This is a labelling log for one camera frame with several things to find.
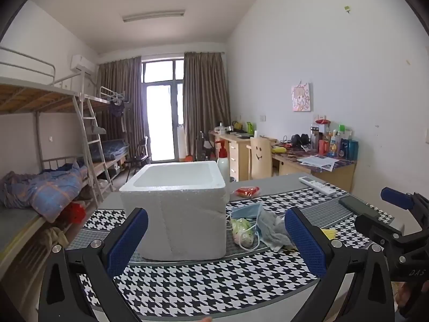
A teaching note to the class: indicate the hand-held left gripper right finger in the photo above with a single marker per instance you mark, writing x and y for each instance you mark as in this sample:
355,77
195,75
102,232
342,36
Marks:
305,245

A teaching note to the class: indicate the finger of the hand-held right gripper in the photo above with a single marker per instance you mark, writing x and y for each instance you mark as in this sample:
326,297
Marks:
395,198
372,226

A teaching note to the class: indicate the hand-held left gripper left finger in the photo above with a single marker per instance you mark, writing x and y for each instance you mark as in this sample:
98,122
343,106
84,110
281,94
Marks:
129,241

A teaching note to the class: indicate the white foam box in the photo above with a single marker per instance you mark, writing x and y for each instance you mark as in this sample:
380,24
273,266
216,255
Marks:
174,214

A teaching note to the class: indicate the green tissue pack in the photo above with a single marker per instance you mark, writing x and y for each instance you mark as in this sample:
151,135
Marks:
243,230

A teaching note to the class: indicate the blue face mask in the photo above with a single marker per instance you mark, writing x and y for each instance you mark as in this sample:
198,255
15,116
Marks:
246,212

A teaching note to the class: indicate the yellow cloth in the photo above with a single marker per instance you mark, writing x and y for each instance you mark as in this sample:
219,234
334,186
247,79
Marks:
328,234

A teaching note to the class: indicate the black phone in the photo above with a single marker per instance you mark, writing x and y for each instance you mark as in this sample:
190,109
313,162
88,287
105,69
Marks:
357,205

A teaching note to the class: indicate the grey cloth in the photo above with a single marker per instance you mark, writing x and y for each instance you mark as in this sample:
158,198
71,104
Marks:
272,231

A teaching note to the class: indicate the white remote control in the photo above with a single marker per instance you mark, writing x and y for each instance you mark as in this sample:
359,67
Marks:
318,186

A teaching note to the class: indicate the wooden desk with patterned cover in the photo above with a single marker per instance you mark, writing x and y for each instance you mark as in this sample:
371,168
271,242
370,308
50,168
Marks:
335,177

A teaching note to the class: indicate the red bag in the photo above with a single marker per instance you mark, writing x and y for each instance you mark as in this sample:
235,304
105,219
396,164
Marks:
73,212

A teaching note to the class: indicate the red snack packet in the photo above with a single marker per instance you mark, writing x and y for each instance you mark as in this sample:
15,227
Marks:
248,192

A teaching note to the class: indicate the cluster of toiletry bottles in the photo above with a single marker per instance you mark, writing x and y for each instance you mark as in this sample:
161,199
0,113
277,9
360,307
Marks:
335,142

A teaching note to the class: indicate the black folding chair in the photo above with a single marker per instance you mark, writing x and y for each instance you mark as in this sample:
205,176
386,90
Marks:
139,159

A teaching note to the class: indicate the printed papers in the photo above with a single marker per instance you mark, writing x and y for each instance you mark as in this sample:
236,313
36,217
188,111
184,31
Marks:
318,161

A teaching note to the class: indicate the houndstooth table mat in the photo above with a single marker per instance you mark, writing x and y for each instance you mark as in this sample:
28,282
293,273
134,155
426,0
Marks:
201,285

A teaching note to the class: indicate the blue plaid mattress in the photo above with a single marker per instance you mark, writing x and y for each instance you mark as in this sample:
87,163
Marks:
114,149

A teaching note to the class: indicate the blue plaid quilt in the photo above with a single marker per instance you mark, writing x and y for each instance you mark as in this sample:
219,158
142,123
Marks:
50,187

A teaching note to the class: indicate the wooden chair with smiley face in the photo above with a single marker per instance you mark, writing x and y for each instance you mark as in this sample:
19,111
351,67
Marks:
258,161

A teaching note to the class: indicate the yellow bag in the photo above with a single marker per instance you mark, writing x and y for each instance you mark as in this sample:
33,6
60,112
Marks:
279,149

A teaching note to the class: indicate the orange bag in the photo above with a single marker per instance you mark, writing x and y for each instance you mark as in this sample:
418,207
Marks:
188,157

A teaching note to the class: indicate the black headphones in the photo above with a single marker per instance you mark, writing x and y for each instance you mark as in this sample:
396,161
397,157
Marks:
300,140

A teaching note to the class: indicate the metal bed ladder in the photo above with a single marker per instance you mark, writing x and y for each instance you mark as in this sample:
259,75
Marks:
91,141

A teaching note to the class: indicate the white pump bottle red cap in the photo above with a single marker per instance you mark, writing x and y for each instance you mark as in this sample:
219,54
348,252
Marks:
223,169

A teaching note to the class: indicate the wooden desk with drawers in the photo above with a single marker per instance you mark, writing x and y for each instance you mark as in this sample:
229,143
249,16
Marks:
239,154

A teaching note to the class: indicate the glass balcony door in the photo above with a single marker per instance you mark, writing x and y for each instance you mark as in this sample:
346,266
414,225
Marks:
161,120

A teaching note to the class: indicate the green box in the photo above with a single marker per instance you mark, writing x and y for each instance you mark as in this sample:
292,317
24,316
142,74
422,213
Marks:
250,127

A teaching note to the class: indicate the dark hanging clothes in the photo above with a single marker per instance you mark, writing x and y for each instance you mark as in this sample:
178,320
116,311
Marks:
116,109

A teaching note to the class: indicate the brown curtain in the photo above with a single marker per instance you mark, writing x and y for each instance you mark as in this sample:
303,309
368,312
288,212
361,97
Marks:
124,107
206,100

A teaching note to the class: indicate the metal cooking pot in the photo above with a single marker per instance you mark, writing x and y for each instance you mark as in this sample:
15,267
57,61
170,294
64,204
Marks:
223,128

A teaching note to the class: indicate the white air conditioner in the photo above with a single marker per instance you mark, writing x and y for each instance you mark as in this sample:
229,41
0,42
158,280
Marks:
82,63

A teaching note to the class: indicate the ceiling light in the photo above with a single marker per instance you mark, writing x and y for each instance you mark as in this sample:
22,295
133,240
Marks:
154,15

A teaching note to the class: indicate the pink wall picture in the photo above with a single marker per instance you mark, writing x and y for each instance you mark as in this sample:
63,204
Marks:
301,97

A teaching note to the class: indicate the small wall hook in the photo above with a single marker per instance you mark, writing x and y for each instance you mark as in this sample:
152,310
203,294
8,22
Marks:
347,9

